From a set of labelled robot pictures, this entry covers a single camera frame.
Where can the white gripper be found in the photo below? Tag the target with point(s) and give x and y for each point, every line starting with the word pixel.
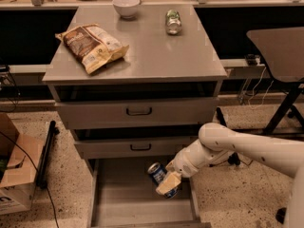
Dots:
pixel 184 164

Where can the blue pepsi can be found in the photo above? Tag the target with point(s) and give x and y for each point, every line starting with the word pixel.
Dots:
pixel 157 173

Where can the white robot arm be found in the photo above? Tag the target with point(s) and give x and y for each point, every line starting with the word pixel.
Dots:
pixel 284 156

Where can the middle drawer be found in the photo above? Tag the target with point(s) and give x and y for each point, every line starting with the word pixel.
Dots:
pixel 127 148

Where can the open bottom drawer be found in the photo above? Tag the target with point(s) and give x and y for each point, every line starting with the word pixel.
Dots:
pixel 124 196

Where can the top drawer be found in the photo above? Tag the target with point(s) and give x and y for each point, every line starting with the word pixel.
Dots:
pixel 137 113

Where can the grey drawer cabinet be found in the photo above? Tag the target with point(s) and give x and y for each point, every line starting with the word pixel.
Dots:
pixel 156 66

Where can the green soda can lying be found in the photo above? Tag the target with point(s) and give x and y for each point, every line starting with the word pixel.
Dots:
pixel 173 22

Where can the black chair caster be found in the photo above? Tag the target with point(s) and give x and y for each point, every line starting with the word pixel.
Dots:
pixel 280 214

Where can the black bar left floor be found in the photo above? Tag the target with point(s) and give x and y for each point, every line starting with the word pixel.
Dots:
pixel 42 176

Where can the black power adapter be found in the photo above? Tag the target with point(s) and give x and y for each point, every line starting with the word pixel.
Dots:
pixel 252 59

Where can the cardboard box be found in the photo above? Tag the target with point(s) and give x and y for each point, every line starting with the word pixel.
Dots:
pixel 20 154

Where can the brown chip bag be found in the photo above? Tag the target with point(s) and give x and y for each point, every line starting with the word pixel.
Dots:
pixel 92 46

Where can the white bowl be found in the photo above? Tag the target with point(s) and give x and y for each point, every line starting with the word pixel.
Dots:
pixel 126 8

